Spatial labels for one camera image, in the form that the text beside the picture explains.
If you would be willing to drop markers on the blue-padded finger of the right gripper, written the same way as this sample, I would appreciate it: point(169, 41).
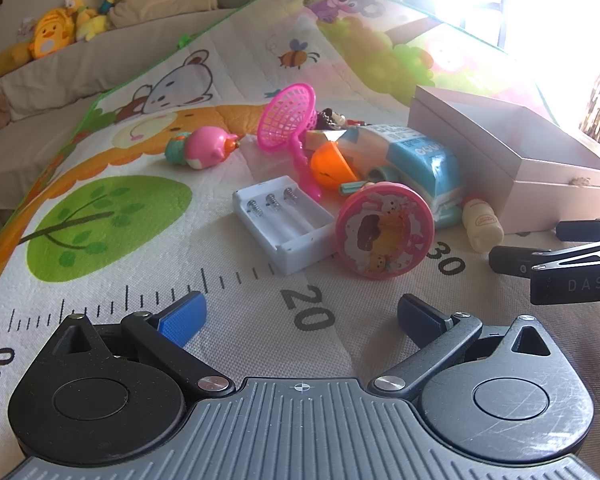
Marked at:
point(518, 261)

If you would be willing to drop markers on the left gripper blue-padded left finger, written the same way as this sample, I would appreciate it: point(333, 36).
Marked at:
point(160, 340)

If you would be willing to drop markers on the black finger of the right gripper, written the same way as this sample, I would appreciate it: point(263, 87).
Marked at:
point(578, 231)

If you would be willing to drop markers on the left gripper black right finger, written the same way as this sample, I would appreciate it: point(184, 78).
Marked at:
point(442, 342)

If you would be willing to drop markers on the small white yogurt bottle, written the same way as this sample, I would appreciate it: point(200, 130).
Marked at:
point(484, 230)

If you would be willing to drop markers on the round pink cartoon tin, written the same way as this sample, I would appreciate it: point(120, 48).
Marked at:
point(384, 230)

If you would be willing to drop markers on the pink cardboard box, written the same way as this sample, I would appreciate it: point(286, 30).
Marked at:
point(531, 172)

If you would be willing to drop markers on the white battery charger case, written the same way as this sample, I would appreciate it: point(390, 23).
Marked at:
point(291, 227)

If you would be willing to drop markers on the pink pig toy figure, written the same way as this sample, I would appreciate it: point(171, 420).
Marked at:
point(203, 148)

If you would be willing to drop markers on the orange plastic toy shell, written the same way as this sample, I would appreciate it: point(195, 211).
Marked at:
point(329, 167)

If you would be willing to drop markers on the colourful cartoon play mat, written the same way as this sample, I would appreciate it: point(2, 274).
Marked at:
point(111, 228)

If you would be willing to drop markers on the small dark toy figure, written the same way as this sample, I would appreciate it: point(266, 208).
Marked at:
point(328, 119)

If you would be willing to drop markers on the pink plastic toy net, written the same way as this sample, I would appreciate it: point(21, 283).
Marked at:
point(286, 118)

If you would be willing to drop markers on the beige sofa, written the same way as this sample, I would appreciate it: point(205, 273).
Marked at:
point(47, 98)

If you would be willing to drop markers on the yellow long cushion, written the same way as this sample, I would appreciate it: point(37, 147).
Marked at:
point(14, 57)

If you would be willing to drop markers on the small yellow chick plush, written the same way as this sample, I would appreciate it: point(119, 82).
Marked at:
point(88, 22)

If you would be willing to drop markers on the yellow duck plush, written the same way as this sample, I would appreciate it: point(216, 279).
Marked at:
point(54, 31)

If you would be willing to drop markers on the teal toy handle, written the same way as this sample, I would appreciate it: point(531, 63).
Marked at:
point(360, 185)

